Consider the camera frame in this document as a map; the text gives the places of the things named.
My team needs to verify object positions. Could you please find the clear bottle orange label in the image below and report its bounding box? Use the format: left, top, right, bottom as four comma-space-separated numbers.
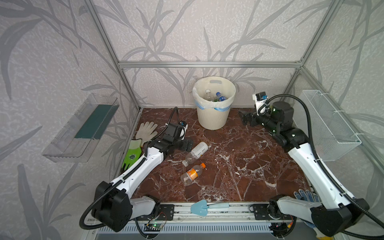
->
181, 163, 206, 186

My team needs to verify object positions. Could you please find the crushed clear bottle blue label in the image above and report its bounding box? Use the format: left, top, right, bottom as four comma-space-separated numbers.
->
215, 92, 227, 102

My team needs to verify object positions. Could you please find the clear bottle white cap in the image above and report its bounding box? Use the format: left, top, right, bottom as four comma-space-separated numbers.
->
205, 89, 215, 102

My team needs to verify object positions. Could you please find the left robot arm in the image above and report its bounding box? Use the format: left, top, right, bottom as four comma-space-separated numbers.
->
79, 119, 193, 232

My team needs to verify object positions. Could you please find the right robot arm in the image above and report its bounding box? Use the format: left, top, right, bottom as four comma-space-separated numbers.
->
239, 92, 384, 240

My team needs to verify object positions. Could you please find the translucent white bin liner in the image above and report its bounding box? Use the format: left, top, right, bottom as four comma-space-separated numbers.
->
192, 76, 237, 112

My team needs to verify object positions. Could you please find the white ribbed trash bin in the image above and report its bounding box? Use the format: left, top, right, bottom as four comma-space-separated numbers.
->
197, 94, 231, 130

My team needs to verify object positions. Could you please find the clear bottle white yellow label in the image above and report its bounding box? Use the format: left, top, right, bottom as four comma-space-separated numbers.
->
182, 142, 209, 167

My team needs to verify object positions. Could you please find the white knit glove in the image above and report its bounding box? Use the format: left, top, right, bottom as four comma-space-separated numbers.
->
135, 122, 158, 147

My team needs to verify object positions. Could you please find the green black work glove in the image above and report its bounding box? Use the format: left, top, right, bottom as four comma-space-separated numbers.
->
120, 139, 142, 174

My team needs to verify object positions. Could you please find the light blue garden trowel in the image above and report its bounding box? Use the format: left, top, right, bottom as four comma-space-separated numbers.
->
191, 200, 230, 217

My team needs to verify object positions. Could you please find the green circuit board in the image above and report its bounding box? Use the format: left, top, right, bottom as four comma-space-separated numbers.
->
144, 222, 166, 232

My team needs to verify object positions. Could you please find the blue dotted work glove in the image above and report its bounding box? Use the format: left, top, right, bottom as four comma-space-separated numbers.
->
294, 189, 334, 240

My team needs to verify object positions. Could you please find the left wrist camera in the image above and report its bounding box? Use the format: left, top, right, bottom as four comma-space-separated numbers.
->
165, 121, 188, 142

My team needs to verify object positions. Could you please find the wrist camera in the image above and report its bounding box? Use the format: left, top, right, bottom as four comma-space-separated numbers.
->
252, 92, 268, 116
165, 121, 188, 142

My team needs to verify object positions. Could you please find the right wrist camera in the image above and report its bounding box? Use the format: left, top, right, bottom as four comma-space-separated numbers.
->
252, 92, 268, 116

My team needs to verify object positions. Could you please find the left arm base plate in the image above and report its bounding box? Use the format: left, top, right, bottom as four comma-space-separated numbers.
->
137, 204, 175, 222

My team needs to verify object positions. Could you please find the white wire mesh basket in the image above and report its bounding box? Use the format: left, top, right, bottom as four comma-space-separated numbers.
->
299, 90, 361, 162

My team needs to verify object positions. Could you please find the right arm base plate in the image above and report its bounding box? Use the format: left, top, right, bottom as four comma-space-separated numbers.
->
249, 203, 294, 222

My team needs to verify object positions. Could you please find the clear wall shelf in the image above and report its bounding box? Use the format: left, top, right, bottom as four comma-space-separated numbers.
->
42, 94, 120, 163

